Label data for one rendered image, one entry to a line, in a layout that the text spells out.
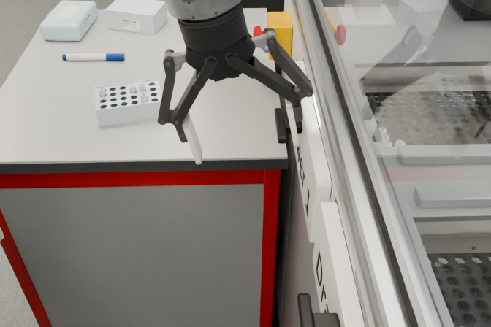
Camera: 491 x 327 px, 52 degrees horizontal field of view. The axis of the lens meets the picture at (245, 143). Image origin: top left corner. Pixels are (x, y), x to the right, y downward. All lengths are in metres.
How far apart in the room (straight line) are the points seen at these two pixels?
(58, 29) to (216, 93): 0.44
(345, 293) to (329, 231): 0.08
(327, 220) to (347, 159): 0.07
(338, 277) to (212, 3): 0.30
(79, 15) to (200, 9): 0.80
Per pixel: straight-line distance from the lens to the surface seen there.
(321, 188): 0.60
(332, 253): 0.53
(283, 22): 0.98
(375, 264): 0.45
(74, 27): 1.28
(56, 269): 1.19
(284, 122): 0.71
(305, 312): 0.50
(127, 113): 0.97
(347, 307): 0.49
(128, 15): 1.30
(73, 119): 1.02
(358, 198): 0.50
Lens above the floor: 1.33
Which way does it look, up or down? 39 degrees down
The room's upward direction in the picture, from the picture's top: straight up
